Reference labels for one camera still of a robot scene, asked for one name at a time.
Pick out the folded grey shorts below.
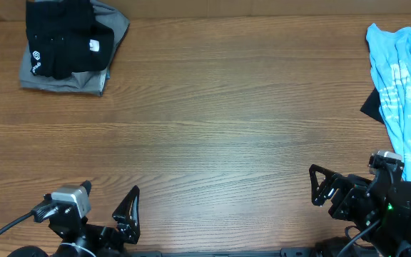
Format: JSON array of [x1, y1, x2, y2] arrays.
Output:
[[19, 0, 130, 96]]

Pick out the dark garment under blue shirt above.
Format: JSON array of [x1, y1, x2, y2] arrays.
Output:
[[360, 89, 385, 124]]

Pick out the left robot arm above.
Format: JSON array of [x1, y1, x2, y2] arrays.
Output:
[[30, 181, 141, 257]]

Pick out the black polo shirt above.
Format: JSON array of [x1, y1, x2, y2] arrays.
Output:
[[26, 0, 114, 80]]

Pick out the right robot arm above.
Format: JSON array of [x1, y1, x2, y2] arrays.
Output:
[[309, 153, 411, 256]]

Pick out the light blue t-shirt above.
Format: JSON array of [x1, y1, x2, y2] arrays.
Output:
[[366, 24, 411, 181]]

